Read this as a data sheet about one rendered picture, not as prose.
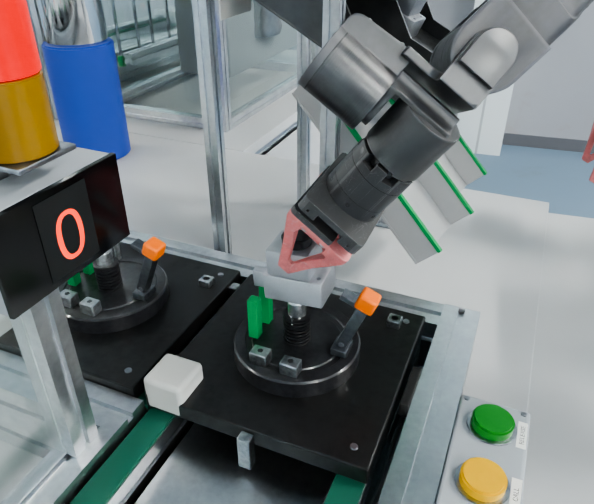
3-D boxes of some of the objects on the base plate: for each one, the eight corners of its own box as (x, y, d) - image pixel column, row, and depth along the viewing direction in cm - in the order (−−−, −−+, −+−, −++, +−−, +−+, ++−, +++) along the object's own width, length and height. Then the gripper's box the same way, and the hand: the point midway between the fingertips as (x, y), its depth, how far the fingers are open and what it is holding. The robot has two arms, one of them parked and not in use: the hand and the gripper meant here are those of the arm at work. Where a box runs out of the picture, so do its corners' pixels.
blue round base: (143, 146, 146) (127, 37, 132) (103, 168, 134) (80, 51, 120) (95, 138, 152) (74, 32, 137) (53, 158, 139) (25, 44, 125)
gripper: (408, 209, 43) (298, 308, 53) (434, 159, 51) (334, 253, 61) (343, 150, 43) (244, 260, 53) (379, 108, 51) (287, 211, 61)
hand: (297, 252), depth 56 cm, fingers closed on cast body, 4 cm apart
